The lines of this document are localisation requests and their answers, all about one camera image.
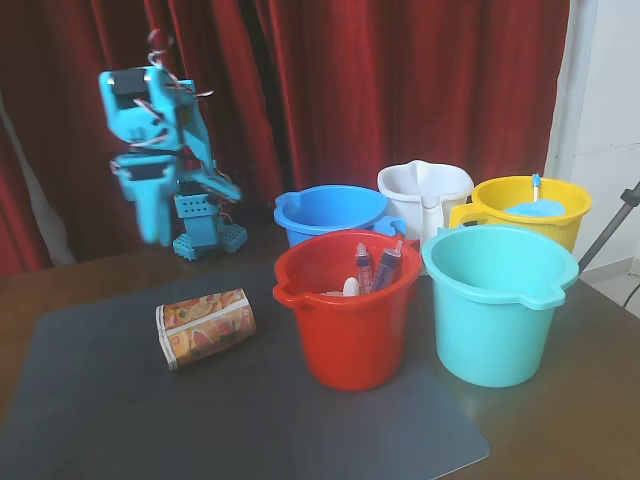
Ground teal blue gripper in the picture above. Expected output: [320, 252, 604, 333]
[110, 152, 178, 249]

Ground fruit print paper cup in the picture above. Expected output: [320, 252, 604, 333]
[154, 287, 258, 373]

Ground blue plastic bucket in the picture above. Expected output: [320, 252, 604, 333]
[273, 183, 409, 250]

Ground dark grey table mat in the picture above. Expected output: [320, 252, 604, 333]
[0, 259, 492, 480]

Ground red plastic bucket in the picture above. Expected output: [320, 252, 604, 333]
[272, 229, 422, 392]

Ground white plastic bucket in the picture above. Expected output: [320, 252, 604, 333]
[376, 159, 475, 276]

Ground dark red curtain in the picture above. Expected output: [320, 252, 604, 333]
[0, 0, 572, 277]

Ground turquoise plastic bucket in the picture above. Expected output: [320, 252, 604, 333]
[420, 223, 581, 389]

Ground light blue crumpled glove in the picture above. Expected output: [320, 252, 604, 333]
[503, 199, 568, 217]

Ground yellow plastic bucket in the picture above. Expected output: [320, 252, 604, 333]
[448, 175, 594, 254]

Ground grey tripod leg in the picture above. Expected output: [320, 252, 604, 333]
[577, 180, 640, 271]

